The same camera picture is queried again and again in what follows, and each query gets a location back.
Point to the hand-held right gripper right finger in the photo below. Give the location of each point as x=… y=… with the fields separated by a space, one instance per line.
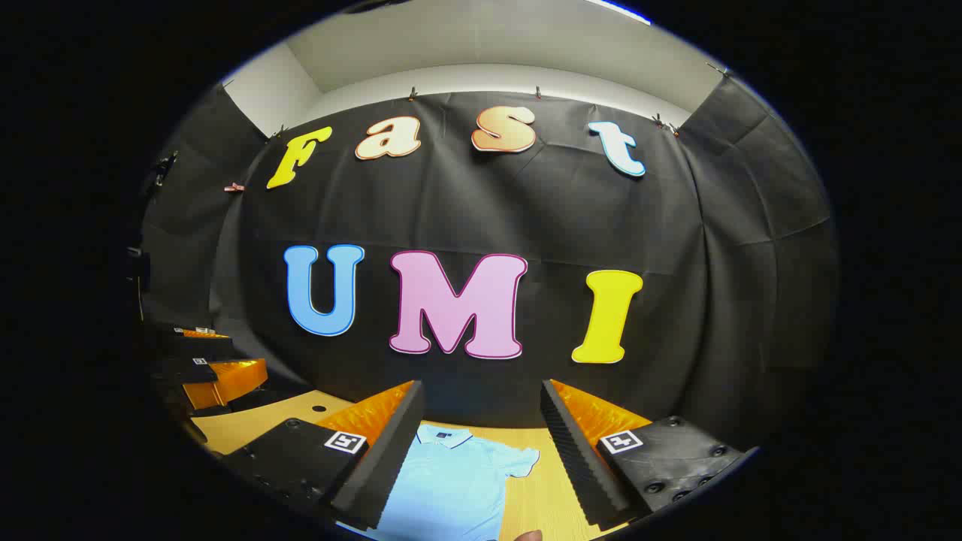
x=579 y=466

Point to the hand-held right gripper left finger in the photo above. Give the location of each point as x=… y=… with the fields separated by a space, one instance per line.
x=383 y=466

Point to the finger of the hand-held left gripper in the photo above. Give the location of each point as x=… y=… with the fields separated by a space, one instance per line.
x=199 y=347
x=225 y=383

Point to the light blue polo T-shirt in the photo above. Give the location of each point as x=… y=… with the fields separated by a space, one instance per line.
x=451 y=488

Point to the black backdrop cloth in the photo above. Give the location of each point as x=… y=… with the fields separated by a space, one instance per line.
x=526 y=210

